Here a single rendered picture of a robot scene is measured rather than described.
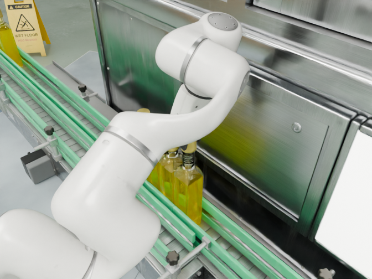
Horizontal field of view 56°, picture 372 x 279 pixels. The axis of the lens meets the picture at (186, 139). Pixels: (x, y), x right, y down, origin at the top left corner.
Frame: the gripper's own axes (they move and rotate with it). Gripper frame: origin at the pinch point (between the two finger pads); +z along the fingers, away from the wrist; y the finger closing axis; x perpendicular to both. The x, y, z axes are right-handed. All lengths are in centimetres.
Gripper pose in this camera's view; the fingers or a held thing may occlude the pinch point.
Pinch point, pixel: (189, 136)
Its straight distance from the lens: 76.4
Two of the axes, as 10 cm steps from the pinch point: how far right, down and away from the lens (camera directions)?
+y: -7.3, 4.3, -5.3
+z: -1.8, 6.3, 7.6
